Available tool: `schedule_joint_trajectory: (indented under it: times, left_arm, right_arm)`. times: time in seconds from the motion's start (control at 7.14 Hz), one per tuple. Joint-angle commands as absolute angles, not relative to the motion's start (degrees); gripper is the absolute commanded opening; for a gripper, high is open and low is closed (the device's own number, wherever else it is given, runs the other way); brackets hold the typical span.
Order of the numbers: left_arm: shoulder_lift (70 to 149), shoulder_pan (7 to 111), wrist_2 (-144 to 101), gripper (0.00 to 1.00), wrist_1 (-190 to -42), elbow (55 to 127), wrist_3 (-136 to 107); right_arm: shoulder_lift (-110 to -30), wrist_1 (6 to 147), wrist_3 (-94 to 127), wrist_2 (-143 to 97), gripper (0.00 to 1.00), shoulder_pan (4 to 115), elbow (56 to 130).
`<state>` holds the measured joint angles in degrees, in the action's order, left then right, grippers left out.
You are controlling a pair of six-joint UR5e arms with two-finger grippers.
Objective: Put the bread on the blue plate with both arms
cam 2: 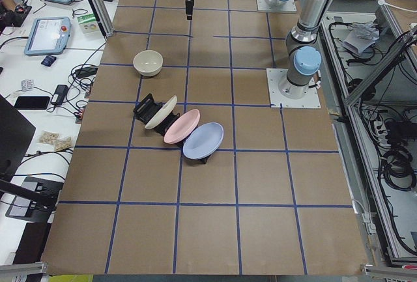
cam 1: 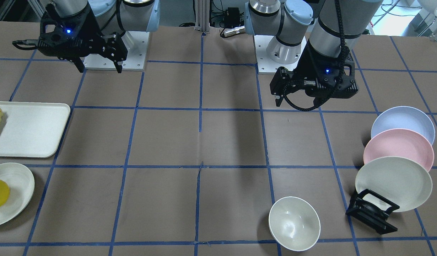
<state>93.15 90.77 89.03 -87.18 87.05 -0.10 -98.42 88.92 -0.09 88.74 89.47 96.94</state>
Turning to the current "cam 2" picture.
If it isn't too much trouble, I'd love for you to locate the blue plate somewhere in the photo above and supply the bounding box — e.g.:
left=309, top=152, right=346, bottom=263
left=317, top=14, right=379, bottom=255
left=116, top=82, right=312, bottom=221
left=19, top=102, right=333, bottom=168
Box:
left=182, top=122, right=224, bottom=163

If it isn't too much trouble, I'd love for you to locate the cream plate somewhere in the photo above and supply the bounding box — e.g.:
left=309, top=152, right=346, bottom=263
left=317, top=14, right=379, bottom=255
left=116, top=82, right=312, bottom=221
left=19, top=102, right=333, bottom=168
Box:
left=145, top=95, right=177, bottom=130

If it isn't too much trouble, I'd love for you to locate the pink plate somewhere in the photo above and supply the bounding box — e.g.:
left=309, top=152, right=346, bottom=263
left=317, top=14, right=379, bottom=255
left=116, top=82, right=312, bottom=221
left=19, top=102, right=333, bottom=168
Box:
left=164, top=109, right=200, bottom=144

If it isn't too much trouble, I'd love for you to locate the beige ceramic bowl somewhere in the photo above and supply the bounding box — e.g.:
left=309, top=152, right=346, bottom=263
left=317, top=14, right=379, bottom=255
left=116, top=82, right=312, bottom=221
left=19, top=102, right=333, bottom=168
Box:
left=133, top=50, right=163, bottom=77

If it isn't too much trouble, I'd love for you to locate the green white small box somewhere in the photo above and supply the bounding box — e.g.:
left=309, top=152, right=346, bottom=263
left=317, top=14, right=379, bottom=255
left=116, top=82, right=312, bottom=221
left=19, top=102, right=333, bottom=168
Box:
left=77, top=14, right=100, bottom=34

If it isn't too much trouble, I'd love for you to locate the black dish rack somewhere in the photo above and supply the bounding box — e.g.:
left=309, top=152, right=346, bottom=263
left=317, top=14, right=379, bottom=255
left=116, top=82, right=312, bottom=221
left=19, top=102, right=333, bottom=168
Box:
left=133, top=93, right=190, bottom=148

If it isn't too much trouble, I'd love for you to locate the blue teach pendant near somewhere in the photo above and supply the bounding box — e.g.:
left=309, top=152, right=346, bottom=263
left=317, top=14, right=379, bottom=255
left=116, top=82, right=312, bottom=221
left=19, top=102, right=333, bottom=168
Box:
left=24, top=17, right=72, bottom=56

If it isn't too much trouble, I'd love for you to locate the black power adapter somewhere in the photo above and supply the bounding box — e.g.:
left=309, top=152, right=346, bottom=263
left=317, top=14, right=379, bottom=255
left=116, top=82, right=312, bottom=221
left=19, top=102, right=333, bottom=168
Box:
left=51, top=84, right=69, bottom=106

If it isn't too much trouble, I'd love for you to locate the bag of wooden pieces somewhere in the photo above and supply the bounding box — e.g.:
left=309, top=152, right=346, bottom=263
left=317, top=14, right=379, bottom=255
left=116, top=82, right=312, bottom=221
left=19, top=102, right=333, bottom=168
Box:
left=38, top=131, right=73, bottom=152

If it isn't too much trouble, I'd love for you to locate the black smartphone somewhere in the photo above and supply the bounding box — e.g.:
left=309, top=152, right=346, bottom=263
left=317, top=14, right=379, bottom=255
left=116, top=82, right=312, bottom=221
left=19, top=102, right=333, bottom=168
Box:
left=14, top=96, right=50, bottom=110

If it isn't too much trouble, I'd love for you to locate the black monitor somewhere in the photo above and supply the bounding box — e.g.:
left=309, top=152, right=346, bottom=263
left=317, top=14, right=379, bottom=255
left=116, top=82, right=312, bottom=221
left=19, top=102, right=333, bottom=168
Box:
left=0, top=96, right=36, bottom=182

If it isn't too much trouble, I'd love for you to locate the white rear base plate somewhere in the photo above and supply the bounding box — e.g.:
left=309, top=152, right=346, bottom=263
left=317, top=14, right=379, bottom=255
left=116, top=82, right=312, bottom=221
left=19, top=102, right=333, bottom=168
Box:
left=256, top=0, right=296, bottom=14

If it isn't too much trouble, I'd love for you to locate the aluminium frame post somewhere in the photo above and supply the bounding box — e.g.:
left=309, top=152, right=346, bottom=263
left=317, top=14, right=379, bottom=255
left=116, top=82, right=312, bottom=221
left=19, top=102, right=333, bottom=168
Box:
left=88, top=0, right=114, bottom=38

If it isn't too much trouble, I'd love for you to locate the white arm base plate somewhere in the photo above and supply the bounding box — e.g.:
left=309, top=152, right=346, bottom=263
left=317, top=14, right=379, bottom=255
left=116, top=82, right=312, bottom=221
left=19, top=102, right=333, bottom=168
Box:
left=266, top=68, right=321, bottom=109

